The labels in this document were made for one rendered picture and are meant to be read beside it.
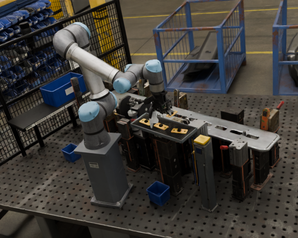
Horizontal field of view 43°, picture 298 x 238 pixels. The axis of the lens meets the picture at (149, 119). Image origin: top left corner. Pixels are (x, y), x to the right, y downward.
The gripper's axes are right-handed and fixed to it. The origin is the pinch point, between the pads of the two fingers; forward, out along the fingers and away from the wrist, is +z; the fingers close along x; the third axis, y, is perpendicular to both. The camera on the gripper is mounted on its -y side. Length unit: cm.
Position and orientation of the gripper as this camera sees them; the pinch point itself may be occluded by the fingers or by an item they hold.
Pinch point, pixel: (160, 122)
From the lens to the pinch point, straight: 205.1
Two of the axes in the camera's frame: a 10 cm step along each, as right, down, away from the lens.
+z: 1.6, 8.5, 4.9
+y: 6.8, 2.6, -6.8
